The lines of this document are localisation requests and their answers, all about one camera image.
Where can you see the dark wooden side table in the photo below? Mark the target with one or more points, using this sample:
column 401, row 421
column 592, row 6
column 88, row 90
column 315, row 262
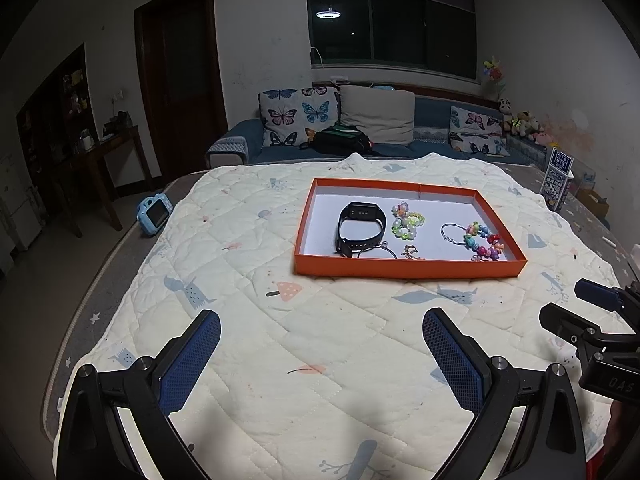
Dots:
column 110, row 145

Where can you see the black smart band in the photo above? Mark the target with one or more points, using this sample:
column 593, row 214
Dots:
column 357, row 210

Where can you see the brown cardboard box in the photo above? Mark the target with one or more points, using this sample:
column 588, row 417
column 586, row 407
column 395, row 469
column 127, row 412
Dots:
column 592, row 204

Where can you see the dark wooden shelf cabinet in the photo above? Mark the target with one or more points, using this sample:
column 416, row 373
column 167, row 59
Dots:
column 55, row 110

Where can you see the colourful pinwheel toy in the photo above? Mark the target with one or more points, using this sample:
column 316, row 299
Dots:
column 494, row 69

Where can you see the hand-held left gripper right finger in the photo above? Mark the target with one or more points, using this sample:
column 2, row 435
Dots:
column 452, row 360

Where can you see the blue and white carton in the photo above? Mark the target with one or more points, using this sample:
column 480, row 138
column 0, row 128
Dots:
column 555, row 180

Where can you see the dark window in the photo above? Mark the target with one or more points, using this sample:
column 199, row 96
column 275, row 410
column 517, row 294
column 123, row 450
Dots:
column 400, row 25

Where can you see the small butterfly print pillow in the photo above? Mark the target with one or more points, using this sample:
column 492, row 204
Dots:
column 475, row 130

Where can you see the person's right hand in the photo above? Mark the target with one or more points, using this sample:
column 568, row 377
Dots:
column 625, row 435

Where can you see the panda plush toy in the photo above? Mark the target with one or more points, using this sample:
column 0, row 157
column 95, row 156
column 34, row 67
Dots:
column 505, row 106

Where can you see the cream quilted blanket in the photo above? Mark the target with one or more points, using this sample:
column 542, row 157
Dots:
column 325, row 335

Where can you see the grey patterned bedsheet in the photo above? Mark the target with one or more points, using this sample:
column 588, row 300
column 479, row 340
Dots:
column 100, row 280

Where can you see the pile of plush toys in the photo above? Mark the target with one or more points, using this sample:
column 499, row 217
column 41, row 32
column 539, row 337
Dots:
column 530, row 127

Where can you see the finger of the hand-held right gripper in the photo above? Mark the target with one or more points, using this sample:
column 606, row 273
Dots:
column 595, row 291
column 565, row 321

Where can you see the orange cardboard tray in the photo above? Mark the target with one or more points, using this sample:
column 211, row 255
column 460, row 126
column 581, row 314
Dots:
column 400, row 267

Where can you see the black bag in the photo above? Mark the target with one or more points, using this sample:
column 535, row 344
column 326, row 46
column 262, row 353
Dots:
column 340, row 140

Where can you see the beige pillow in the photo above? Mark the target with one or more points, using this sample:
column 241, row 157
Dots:
column 377, row 115

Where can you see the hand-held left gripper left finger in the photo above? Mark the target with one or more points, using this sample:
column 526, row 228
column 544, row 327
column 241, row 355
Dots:
column 192, row 360

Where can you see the blue toy camera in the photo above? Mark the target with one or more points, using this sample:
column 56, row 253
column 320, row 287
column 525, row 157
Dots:
column 152, row 212

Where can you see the dark wooden door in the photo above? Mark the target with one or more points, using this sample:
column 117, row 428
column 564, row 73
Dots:
column 180, row 85

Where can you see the large butterfly print pillow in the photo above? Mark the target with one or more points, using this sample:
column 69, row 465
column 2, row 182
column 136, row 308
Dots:
column 290, row 115

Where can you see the white jug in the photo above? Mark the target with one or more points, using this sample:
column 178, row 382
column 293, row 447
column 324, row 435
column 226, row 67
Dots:
column 87, row 140

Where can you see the blue sofa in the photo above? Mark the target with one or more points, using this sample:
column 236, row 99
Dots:
column 235, row 140

